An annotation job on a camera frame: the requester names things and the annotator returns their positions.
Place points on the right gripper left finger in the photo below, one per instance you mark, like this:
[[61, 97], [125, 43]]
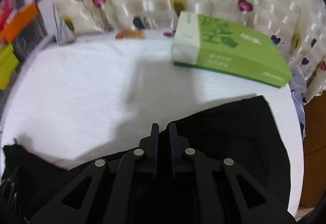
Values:
[[103, 192]]

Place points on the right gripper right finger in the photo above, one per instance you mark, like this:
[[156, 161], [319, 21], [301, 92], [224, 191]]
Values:
[[210, 191]]

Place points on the black pants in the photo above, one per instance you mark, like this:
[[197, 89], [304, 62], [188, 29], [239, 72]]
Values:
[[244, 131]]

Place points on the brown wooden cabinet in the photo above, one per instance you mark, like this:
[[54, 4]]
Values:
[[314, 153]]

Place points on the green white box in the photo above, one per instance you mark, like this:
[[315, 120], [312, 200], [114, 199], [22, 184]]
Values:
[[215, 44]]

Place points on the lime green shoe box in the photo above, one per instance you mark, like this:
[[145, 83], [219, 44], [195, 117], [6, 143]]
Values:
[[8, 63]]

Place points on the orange box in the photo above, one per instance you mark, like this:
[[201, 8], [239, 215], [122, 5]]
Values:
[[21, 20]]

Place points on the red snack bag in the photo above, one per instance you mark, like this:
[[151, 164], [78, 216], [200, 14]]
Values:
[[7, 9]]

